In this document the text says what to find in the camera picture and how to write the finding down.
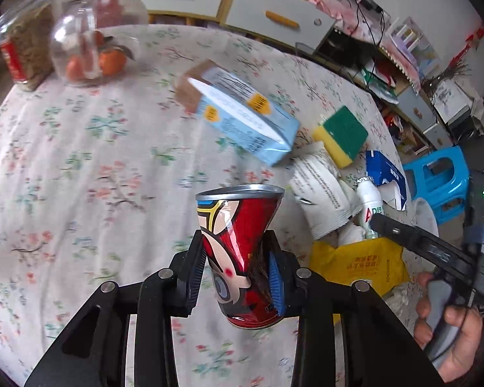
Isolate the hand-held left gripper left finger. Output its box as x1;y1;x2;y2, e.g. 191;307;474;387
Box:
24;229;206;387

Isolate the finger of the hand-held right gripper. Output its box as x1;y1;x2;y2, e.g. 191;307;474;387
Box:
370;213;474;287

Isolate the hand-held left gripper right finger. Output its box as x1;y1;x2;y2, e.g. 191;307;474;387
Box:
264;231;444;387

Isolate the crushed red drink can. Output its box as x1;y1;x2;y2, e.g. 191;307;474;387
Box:
196;184;286;330

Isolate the yellow plastic packet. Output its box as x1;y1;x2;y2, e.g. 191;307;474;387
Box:
310;237;410;303

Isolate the small white drink bottle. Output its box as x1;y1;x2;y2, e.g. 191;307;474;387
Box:
355;177;386;238

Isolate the blue tissue packet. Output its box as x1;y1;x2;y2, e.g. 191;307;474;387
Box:
365;150;407;211

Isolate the white snack packet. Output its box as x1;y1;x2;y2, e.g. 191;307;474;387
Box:
288;149;366;239

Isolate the light blue carton box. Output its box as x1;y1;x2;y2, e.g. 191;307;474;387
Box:
174;60;301;167

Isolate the person's right hand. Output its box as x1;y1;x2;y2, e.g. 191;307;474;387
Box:
413;272;484;383

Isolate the blue plastic stool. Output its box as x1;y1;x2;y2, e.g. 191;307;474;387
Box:
401;145;469;226

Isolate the crumpled white tissue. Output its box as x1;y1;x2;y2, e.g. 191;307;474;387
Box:
339;223;368;247

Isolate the green yellow sponge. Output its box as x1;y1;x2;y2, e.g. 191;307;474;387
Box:
312;105;369;169

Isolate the dried twig bundle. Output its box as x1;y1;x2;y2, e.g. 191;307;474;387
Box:
421;58;472;97

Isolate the floral tablecloth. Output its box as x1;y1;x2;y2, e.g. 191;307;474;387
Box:
0;24;408;387

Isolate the white pastel organizer box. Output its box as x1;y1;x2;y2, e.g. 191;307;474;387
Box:
381;16;442;93

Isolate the black case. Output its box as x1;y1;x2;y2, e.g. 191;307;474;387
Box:
315;28;378;69

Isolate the orange fruit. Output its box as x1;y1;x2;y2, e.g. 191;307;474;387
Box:
99;48;127;76
66;56;91;82

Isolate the clear glass jar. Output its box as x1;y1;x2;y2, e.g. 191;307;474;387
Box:
49;0;149;87

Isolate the red label grain jar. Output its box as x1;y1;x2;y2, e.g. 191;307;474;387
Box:
0;0;57;91

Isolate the black cable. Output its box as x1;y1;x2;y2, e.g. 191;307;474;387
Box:
345;0;388;45

